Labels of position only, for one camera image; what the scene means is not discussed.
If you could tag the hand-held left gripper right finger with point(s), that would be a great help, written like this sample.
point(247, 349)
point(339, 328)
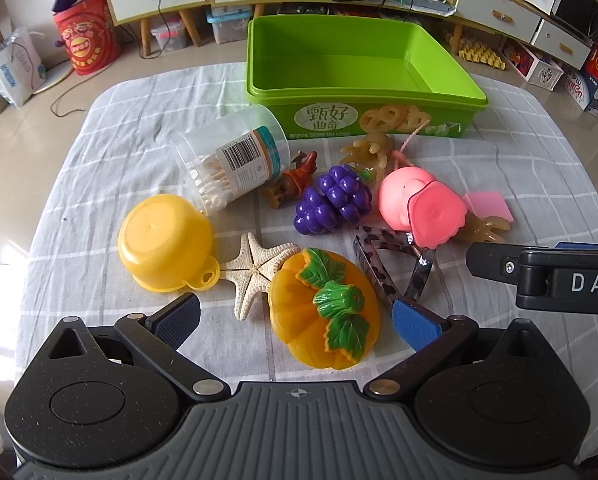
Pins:
point(416, 325)

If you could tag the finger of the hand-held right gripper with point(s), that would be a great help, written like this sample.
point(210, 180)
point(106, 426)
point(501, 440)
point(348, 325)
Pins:
point(494, 262)

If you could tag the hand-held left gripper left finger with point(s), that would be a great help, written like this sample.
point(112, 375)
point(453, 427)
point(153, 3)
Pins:
point(179, 322)

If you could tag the small pink box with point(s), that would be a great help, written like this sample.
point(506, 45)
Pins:
point(489, 205)

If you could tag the leopard print hair clip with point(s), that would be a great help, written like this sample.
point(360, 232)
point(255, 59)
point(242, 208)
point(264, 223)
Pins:
point(374, 260)

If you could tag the yellow toy bowl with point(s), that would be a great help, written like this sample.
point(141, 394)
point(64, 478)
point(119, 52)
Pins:
point(164, 240)

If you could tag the pink toy pig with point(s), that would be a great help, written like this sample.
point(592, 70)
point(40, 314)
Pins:
point(419, 205)

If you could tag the green plastic box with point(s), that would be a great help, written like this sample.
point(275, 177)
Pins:
point(329, 60)

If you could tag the white starfish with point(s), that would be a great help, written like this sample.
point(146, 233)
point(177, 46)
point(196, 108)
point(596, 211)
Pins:
point(251, 270)

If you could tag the orange toy pumpkin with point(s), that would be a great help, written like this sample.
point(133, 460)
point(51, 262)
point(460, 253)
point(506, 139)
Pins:
point(299, 310)

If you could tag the purple toy grapes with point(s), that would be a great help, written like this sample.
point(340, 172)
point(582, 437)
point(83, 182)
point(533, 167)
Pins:
point(329, 200)

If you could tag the clear cotton swab jar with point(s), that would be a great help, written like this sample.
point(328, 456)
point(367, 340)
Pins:
point(239, 160)

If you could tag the red-brown toy lobster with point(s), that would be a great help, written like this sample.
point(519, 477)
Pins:
point(294, 182)

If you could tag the white colourful cardboard box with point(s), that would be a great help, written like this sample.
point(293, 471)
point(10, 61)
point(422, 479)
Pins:
point(534, 65)

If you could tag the grey checked tablecloth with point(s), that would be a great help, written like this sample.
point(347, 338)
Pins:
point(129, 125)

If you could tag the yellow egg tray toy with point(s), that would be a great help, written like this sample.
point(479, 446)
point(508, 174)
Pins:
point(479, 50)

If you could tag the clear storage box blue lid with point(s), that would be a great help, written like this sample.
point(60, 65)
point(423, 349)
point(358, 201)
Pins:
point(226, 25)

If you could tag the red bucket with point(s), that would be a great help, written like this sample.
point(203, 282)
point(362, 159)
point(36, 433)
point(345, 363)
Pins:
point(86, 35)

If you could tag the white plastic bag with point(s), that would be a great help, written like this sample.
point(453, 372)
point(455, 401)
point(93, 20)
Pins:
point(11, 67)

